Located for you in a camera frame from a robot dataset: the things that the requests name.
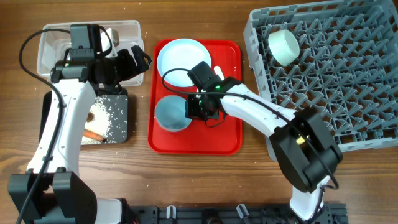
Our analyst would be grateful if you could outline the white plastic spoon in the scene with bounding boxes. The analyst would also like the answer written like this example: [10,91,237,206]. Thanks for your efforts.
[213,66,224,80]

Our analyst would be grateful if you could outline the light blue bowl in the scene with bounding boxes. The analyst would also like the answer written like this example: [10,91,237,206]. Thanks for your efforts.
[155,95,192,132]

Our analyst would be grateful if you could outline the brown food scrap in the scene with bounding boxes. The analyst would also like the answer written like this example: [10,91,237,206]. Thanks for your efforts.
[86,113,94,123]

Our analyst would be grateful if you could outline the light blue plate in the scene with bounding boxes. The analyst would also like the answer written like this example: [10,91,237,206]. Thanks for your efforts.
[157,39,211,88]

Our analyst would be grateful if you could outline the white rice pile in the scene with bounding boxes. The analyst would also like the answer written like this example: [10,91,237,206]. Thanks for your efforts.
[81,95,129,145]

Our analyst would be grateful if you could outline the orange carrot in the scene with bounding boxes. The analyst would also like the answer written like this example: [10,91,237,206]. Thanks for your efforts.
[83,129,106,142]

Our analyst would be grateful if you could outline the green bowl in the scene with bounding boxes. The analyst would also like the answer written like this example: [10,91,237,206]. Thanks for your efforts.
[268,30,300,66]

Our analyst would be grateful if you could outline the yellow cup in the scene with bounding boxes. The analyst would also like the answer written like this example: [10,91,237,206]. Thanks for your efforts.
[296,136,307,146]

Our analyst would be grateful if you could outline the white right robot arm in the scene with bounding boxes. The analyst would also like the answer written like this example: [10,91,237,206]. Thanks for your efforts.
[185,78,343,223]

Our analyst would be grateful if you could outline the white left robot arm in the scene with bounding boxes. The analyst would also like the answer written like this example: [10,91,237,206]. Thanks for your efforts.
[9,45,152,223]

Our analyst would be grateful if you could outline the grey-blue dishwasher rack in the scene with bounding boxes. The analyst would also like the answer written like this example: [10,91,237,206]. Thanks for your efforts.
[243,0,397,152]

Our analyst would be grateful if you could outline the red plastic tray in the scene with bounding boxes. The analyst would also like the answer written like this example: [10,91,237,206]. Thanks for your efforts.
[147,39,243,156]

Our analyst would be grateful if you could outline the black tray bin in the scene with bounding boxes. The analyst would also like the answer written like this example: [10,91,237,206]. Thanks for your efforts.
[55,86,129,149]

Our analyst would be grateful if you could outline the clear plastic bin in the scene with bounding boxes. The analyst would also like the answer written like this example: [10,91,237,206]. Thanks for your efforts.
[37,20,144,80]

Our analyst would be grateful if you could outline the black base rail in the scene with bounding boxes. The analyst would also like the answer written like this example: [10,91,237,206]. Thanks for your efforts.
[124,203,348,224]

